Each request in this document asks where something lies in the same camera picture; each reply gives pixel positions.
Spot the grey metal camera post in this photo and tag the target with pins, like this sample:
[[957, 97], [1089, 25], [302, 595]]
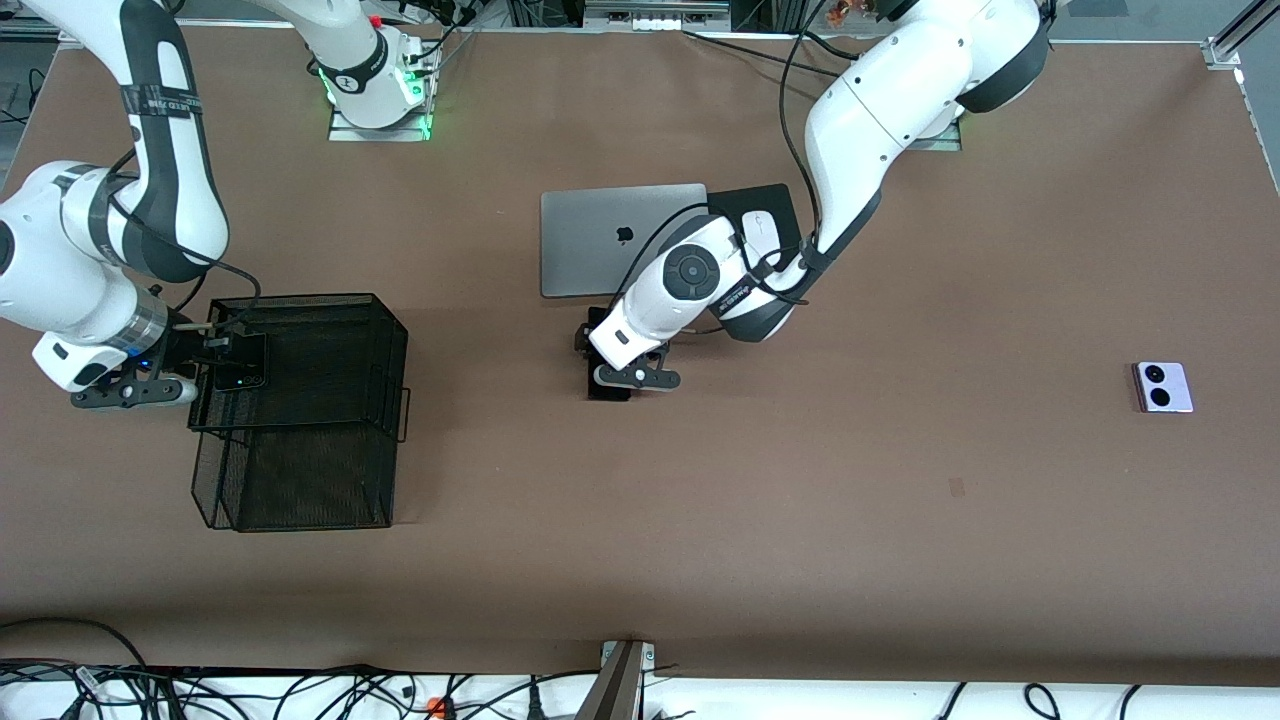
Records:
[[615, 685]]

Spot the aluminium corner bracket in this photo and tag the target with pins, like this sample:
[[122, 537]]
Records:
[[1215, 52]]

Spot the black mouse pad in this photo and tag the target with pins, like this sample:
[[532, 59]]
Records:
[[775, 200]]

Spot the black slab smartphone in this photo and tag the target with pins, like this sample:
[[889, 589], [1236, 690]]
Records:
[[610, 394]]

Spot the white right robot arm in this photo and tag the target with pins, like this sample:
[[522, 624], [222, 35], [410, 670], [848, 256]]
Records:
[[60, 260]]

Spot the silver closed laptop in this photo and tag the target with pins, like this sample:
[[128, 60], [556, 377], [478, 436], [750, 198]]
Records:
[[580, 240]]

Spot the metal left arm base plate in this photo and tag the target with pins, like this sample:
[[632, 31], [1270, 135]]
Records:
[[940, 146]]

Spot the white power strip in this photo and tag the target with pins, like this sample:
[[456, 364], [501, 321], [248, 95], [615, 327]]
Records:
[[655, 20]]

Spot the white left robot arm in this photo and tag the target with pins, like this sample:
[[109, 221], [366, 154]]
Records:
[[880, 100]]

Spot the black mesh two-tier tray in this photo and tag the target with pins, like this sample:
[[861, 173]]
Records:
[[320, 450]]

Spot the white computer mouse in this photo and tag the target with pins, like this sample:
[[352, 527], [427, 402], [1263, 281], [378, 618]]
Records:
[[758, 230]]

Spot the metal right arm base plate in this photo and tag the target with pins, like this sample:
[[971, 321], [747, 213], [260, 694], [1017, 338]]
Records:
[[350, 134]]

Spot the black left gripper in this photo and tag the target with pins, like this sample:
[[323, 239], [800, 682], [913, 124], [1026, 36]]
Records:
[[584, 341]]

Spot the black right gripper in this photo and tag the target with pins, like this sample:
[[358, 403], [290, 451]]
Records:
[[184, 349]]

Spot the lavender flip phone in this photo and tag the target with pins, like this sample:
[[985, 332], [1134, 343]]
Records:
[[1170, 395]]

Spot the black flip phone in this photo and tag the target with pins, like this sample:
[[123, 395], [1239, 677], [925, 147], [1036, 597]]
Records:
[[245, 365]]

